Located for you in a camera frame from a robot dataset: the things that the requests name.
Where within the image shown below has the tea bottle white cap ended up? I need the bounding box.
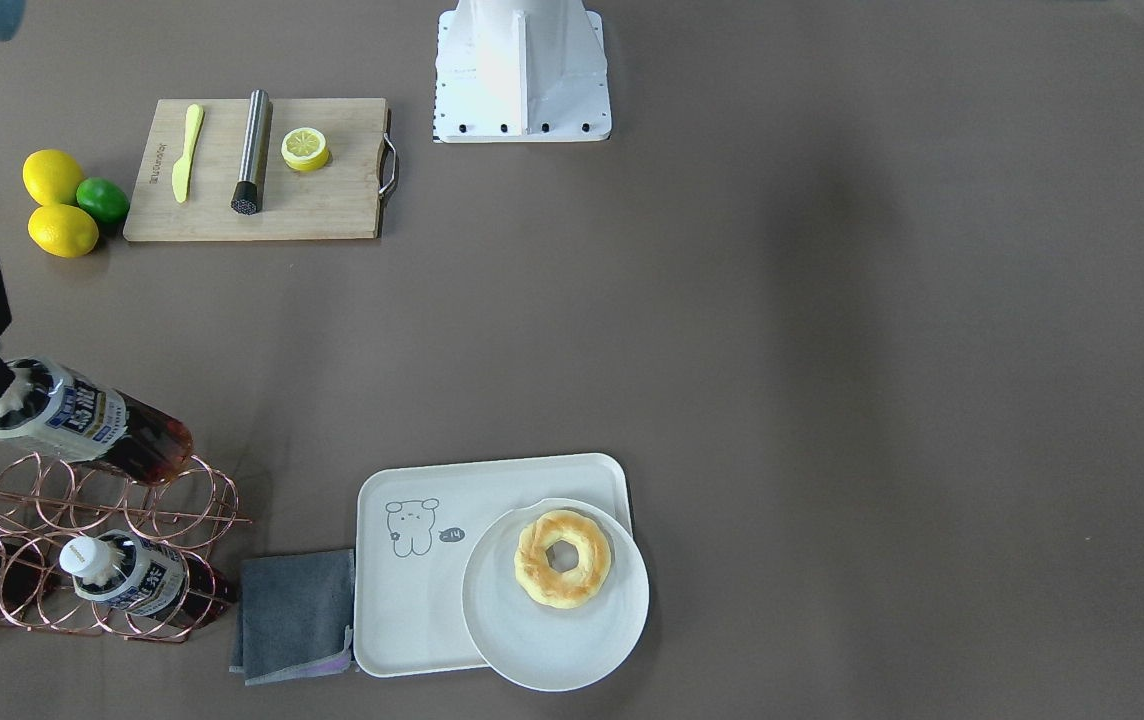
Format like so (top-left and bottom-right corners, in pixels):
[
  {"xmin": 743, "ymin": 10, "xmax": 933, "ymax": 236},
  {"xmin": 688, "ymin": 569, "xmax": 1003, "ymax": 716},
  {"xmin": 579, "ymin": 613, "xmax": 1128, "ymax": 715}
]
[{"xmin": 0, "ymin": 357, "xmax": 193, "ymax": 486}]

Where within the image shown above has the tea bottle lower rack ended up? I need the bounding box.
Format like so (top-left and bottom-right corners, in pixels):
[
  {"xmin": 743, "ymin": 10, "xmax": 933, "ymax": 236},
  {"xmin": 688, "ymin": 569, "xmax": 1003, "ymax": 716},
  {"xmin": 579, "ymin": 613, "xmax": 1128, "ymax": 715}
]
[{"xmin": 57, "ymin": 530, "xmax": 239, "ymax": 630}]

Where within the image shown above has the white rectangular tray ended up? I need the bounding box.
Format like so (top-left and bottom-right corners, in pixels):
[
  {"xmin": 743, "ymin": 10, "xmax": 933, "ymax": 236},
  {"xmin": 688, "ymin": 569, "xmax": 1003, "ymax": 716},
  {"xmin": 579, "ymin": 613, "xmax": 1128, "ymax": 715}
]
[{"xmin": 353, "ymin": 454, "xmax": 631, "ymax": 678}]

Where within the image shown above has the yellow lemon near board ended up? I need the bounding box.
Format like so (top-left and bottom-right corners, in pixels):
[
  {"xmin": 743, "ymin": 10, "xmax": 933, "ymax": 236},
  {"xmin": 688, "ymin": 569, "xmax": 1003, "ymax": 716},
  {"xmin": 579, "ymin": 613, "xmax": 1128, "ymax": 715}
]
[{"xmin": 27, "ymin": 204, "xmax": 101, "ymax": 258}]

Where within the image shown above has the yellow lemon far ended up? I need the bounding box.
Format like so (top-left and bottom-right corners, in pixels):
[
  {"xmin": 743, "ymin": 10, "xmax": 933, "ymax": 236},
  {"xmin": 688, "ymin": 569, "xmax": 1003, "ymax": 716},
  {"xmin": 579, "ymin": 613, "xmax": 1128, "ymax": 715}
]
[{"xmin": 22, "ymin": 149, "xmax": 86, "ymax": 206}]

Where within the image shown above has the green lime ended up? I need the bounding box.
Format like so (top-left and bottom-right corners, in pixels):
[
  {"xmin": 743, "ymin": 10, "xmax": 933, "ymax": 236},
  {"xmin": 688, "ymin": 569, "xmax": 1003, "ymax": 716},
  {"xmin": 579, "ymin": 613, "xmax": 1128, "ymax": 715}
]
[{"xmin": 76, "ymin": 177, "xmax": 130, "ymax": 226}]

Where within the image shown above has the steel muddler with black tip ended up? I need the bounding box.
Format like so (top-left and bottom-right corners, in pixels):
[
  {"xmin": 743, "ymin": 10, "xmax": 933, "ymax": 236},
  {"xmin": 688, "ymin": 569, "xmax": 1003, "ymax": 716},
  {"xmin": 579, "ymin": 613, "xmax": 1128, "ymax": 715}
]
[{"xmin": 230, "ymin": 88, "xmax": 272, "ymax": 217}]

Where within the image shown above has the yellow plastic knife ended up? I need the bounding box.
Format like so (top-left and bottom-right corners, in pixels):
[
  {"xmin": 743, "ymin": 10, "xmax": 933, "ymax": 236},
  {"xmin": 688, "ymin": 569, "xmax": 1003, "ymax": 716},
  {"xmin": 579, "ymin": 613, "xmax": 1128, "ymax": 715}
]
[{"xmin": 170, "ymin": 102, "xmax": 205, "ymax": 204}]

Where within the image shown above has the yellow lemon half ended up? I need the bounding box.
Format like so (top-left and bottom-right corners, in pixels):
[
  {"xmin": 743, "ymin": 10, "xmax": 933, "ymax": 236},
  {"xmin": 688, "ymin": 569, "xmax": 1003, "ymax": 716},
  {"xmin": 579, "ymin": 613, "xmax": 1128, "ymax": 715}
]
[{"xmin": 280, "ymin": 127, "xmax": 331, "ymax": 173}]

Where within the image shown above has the grey folded cloth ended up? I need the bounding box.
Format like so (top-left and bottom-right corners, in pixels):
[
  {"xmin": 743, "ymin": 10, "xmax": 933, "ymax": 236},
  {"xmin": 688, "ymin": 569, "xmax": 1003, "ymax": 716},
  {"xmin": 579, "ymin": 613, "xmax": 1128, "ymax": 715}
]
[{"xmin": 229, "ymin": 548, "xmax": 353, "ymax": 685}]

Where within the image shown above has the wooden cutting board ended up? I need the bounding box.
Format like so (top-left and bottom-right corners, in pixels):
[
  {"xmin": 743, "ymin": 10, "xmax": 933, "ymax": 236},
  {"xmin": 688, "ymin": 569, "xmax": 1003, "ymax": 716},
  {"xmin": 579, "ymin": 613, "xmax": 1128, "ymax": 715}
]
[{"xmin": 124, "ymin": 96, "xmax": 397, "ymax": 243}]

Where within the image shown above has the white round plate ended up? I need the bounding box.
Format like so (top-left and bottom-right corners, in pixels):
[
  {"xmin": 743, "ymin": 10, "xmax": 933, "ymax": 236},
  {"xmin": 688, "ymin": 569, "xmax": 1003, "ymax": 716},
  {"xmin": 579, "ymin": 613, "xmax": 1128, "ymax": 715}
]
[{"xmin": 461, "ymin": 498, "xmax": 650, "ymax": 693}]

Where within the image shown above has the yellow glazed donut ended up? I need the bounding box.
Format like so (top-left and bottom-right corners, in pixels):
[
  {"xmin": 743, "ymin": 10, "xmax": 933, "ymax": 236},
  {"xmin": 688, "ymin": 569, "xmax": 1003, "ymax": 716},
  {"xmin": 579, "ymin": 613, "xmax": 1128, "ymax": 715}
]
[{"xmin": 513, "ymin": 509, "xmax": 614, "ymax": 610}]

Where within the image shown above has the copper wire bottle rack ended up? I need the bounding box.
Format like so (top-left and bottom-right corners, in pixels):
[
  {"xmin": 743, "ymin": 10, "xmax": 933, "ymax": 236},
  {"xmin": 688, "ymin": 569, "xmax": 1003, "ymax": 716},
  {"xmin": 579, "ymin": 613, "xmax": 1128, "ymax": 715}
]
[{"xmin": 0, "ymin": 442, "xmax": 244, "ymax": 643}]

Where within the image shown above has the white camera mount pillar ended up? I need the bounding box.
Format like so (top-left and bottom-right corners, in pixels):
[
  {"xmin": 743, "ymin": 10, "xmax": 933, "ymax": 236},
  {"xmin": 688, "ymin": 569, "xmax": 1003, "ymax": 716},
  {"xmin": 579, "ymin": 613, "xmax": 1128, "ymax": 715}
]
[{"xmin": 432, "ymin": 1, "xmax": 613, "ymax": 143}]

